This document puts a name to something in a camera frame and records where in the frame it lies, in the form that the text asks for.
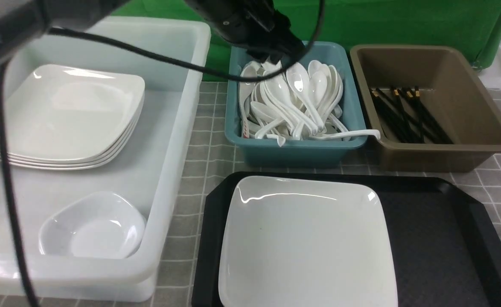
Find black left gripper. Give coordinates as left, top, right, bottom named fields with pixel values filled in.
left=185, top=0, right=305, bottom=64

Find large white square rice plate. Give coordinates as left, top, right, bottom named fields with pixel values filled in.
left=218, top=176, right=399, bottom=307

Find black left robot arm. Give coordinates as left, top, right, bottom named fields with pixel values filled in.
left=0, top=0, right=315, bottom=82

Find top stacked white plate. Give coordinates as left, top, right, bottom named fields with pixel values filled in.
left=3, top=64, right=146, bottom=169

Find pile of white spoons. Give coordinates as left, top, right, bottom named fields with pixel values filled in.
left=238, top=60, right=349, bottom=146

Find teal plastic bin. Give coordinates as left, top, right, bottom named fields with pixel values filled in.
left=224, top=41, right=367, bottom=168

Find white spoon overhanging bin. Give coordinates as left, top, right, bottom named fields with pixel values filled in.
left=309, top=130, right=381, bottom=140

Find black chopsticks in bin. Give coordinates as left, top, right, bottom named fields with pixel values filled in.
left=369, top=86, right=454, bottom=145

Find large white plastic tub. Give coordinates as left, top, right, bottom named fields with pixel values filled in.
left=0, top=16, right=211, bottom=305

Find brown plastic bin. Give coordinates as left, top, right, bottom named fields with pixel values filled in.
left=350, top=45, right=501, bottom=172

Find green backdrop cloth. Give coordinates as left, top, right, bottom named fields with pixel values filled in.
left=113, top=0, right=501, bottom=72

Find small white bowl in tub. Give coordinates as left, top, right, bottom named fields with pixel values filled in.
left=38, top=191, right=146, bottom=260

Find grey checked tablecloth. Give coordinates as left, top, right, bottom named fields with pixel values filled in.
left=0, top=81, right=501, bottom=307

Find black serving tray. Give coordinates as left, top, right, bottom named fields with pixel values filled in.
left=191, top=172, right=501, bottom=307

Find black cable left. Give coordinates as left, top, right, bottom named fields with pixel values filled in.
left=0, top=0, right=326, bottom=307

